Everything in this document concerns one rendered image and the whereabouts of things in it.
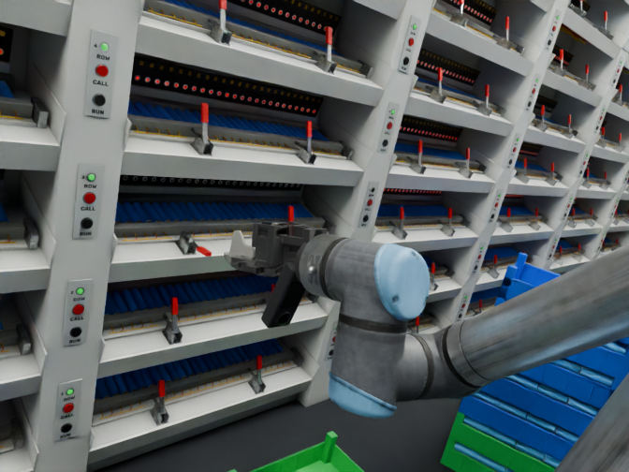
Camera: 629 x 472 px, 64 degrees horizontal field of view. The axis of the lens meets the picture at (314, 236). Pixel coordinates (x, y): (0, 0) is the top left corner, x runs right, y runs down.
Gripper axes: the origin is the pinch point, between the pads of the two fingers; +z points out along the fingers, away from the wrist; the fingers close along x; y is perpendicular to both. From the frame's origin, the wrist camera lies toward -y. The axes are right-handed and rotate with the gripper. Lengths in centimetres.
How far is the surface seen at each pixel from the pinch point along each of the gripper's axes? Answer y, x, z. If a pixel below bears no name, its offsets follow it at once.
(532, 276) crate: -8, -82, -19
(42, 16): 34.3, 29.5, 6.1
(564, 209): 8, -187, 11
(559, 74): 57, -138, 1
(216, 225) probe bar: 3.8, -8.3, 19.1
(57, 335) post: -14.1, 24.1, 17.0
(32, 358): -19.0, 26.5, 22.2
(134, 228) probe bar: 3.5, 10.0, 19.0
